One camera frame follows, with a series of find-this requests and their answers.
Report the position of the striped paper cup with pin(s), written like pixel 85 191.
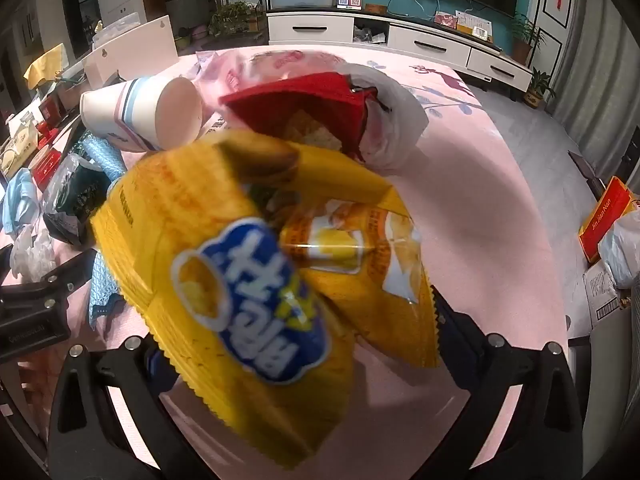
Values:
pixel 130 110

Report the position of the large yellow chip bag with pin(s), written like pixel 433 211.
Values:
pixel 165 200

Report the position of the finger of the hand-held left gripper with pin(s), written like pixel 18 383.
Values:
pixel 45 295

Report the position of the dark floor mat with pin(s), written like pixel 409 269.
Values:
pixel 587 172

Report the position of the blue foam net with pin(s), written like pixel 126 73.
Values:
pixel 100 155

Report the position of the printed cardboard box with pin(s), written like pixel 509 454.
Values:
pixel 602 295

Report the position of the crumpled clear plastic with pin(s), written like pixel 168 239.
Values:
pixel 32 255

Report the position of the yellow cloth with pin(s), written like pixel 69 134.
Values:
pixel 45 62

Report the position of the pink floral tablecloth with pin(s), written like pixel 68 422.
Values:
pixel 475 210

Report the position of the small code sign stand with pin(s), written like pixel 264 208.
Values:
pixel 349 0

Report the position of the red snack bag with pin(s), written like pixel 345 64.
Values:
pixel 300 95

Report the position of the small potted plant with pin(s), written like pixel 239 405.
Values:
pixel 537 90

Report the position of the large white plastic bag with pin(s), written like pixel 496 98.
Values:
pixel 620 250

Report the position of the tall potted plant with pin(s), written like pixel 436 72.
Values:
pixel 522 35

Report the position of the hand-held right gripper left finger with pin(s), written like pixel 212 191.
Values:
pixel 157 372

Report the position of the white television cabinet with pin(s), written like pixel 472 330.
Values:
pixel 310 27

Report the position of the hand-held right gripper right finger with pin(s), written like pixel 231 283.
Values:
pixel 460 350

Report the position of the desk calendar cards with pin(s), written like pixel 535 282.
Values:
pixel 465 22

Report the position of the red box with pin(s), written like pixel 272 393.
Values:
pixel 47 165

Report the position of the dark plastic bag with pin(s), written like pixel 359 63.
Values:
pixel 75 200

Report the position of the red gift bag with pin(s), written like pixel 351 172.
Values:
pixel 607 215

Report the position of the bushy potted plant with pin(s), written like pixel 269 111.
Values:
pixel 230 17

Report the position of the light blue cloth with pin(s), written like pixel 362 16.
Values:
pixel 17 200

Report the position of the pink snack packet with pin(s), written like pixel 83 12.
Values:
pixel 240 72

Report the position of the white cardboard board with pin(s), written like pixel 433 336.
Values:
pixel 135 50

